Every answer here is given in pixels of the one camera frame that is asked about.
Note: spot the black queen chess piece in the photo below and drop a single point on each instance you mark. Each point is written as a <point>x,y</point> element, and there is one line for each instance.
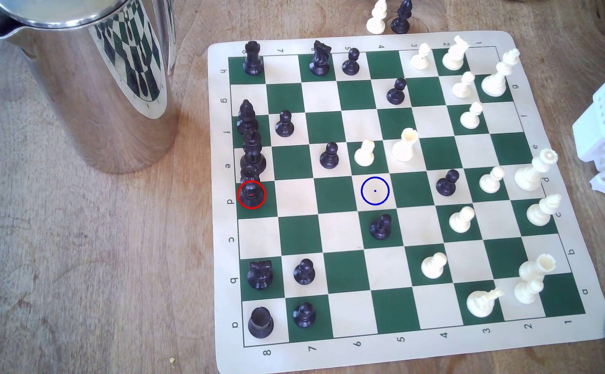
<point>251,196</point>

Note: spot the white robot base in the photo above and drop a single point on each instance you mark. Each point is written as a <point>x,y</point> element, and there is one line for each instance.
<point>601,124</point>

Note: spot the black pawn chess piece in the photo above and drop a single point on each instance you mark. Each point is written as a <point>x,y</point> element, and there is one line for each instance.
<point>284,126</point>
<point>304,316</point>
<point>446,185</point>
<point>380,228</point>
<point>396,94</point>
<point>329,158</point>
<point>350,65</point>
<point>304,274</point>

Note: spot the green white chess mat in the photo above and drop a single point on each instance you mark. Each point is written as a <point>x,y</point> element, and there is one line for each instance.
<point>297,236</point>

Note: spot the black king chess piece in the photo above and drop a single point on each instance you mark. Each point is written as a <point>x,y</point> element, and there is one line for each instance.
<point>253,153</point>

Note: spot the white pawn chess piece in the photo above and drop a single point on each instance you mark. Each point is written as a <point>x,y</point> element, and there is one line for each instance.
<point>470,118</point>
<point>460,222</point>
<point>364,156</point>
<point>420,60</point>
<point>490,183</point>
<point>376,22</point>
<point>462,88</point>
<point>432,267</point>

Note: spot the black bishop chess piece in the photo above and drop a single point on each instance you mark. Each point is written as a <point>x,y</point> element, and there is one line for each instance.
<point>247,118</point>

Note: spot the black knight chess piece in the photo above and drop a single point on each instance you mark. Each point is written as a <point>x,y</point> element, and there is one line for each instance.
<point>259,275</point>
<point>320,60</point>

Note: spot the white rook chess piece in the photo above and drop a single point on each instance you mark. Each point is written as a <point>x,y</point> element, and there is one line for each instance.
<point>404,147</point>

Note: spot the black rook chess piece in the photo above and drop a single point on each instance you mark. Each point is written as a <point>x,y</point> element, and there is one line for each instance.
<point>253,60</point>
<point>260,323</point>

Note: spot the white knight chess piece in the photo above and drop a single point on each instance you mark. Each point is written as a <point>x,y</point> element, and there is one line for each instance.
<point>454,56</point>
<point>480,304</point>

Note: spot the white bishop chess piece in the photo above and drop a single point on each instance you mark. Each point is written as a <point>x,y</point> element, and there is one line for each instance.
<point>539,213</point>
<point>495,80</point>

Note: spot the white queen chess piece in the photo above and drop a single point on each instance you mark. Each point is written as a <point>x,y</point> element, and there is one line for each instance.
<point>530,175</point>

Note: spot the black pawn off board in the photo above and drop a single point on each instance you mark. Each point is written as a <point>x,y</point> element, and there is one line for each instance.
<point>401,21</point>

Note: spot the shiny steel pitcher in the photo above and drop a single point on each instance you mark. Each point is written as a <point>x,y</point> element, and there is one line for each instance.
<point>99,104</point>

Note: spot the white rook lower right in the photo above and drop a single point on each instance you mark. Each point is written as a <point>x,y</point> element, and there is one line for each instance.
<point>531,283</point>

